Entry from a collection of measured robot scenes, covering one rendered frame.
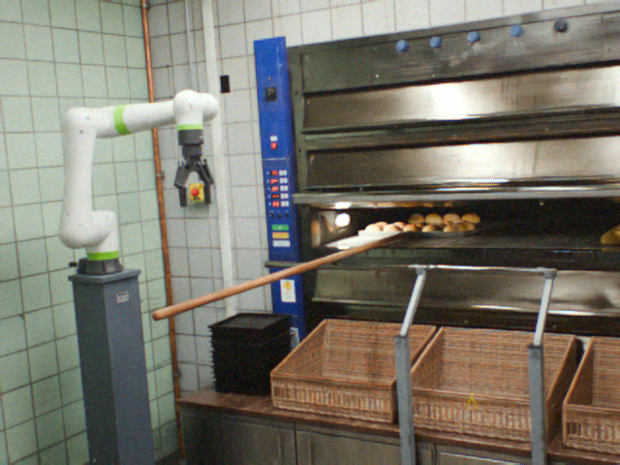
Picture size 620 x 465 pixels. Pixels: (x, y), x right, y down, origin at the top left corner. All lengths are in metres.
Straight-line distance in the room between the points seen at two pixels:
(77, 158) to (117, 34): 1.17
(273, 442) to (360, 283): 0.80
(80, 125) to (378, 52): 1.30
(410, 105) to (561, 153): 0.66
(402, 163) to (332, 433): 1.17
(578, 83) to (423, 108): 0.63
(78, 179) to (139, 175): 1.06
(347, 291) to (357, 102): 0.85
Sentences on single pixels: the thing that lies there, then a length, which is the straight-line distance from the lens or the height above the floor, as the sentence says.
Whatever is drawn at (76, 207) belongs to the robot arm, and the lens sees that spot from 3.09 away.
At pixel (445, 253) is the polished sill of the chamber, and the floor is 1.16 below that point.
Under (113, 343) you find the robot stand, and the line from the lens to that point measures 3.25.
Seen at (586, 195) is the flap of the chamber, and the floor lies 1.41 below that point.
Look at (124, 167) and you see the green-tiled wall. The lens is 4.04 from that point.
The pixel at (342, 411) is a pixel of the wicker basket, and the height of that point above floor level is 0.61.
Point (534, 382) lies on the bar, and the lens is 2.77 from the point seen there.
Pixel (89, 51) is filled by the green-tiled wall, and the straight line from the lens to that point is 3.95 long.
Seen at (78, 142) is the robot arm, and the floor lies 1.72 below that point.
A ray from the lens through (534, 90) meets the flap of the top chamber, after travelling 3.27.
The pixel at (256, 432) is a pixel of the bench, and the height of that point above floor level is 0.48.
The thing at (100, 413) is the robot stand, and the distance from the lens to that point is 3.37.
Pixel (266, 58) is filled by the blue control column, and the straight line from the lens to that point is 3.75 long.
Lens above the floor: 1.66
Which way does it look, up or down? 6 degrees down
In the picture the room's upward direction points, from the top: 4 degrees counter-clockwise
